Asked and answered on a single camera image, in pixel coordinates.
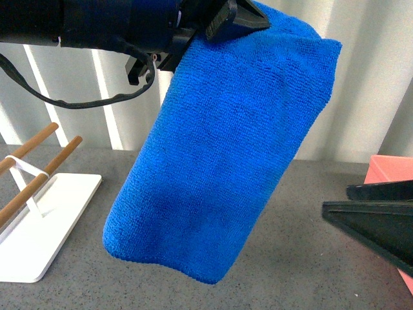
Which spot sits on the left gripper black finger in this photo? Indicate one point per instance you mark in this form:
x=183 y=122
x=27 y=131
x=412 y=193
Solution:
x=385 y=227
x=385 y=191

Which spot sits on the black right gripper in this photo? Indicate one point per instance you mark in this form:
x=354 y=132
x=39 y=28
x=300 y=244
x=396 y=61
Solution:
x=153 y=27

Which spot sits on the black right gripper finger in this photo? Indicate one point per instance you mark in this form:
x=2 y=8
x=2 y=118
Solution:
x=232 y=19

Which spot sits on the blue microfiber cloth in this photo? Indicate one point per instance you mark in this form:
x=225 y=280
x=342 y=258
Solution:
x=234 y=116

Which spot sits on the white rack with wooden rods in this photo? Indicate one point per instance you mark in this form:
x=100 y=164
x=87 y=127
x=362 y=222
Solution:
x=37 y=221

